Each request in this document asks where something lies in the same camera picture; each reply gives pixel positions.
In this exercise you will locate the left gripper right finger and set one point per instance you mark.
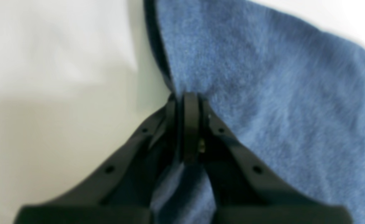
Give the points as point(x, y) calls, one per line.
point(245, 189)

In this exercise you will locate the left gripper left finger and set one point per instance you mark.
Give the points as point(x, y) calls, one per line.
point(119, 191)

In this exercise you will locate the dark blue t-shirt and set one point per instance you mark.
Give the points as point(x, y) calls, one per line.
point(291, 93)

